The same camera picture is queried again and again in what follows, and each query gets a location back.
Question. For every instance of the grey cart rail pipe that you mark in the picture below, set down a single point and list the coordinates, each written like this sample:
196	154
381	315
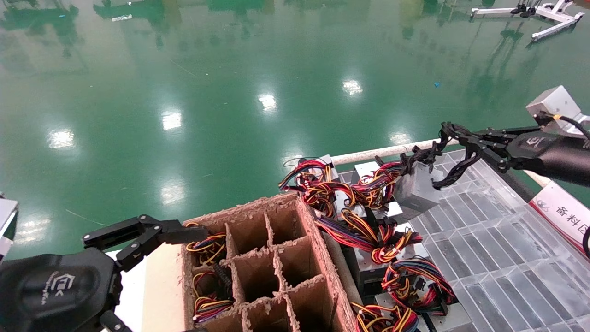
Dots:
339	263

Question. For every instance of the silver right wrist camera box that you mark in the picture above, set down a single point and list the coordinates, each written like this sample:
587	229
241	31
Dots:
555	106

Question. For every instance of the short white cart side pipe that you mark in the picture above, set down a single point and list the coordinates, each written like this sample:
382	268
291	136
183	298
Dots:
537	179

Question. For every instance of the brown cardboard divider box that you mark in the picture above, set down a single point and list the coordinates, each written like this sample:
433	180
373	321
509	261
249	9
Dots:
318	251

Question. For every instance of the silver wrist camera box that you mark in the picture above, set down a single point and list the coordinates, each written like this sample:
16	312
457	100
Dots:
6	221
555	106

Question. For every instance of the clear plastic grid tray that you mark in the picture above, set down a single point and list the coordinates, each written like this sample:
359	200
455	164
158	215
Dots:
498	258

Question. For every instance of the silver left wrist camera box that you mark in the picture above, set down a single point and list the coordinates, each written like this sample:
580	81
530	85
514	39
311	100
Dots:
6	221

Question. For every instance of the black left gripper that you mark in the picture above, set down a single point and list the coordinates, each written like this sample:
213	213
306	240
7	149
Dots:
46	295

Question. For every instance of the white wheeled floor stand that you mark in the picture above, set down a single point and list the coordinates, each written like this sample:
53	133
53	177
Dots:
553	16

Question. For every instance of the black cased power supply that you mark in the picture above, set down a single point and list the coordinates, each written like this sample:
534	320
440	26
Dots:
366	276

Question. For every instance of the white sign with red print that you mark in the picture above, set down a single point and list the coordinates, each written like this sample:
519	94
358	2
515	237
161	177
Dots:
562	212

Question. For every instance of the black foam padding strip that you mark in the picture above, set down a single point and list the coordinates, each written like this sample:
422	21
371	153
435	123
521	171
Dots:
518	186

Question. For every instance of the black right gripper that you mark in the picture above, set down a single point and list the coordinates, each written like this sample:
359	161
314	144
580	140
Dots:
553	154

